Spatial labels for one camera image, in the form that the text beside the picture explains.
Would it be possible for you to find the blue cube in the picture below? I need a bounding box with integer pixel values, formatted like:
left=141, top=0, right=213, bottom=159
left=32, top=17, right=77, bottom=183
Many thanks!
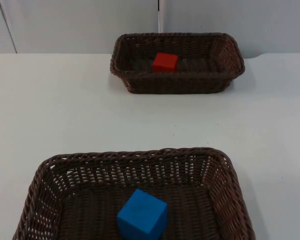
left=117, top=188, right=169, bottom=238

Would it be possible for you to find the red cube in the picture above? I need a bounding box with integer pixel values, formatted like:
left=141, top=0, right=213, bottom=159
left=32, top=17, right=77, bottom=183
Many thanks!
left=151, top=52, right=179, bottom=74

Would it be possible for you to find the dark brown wicker basket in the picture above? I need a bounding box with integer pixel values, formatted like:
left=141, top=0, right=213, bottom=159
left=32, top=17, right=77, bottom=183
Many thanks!
left=109, top=32, right=246, bottom=95
left=11, top=147, right=257, bottom=240

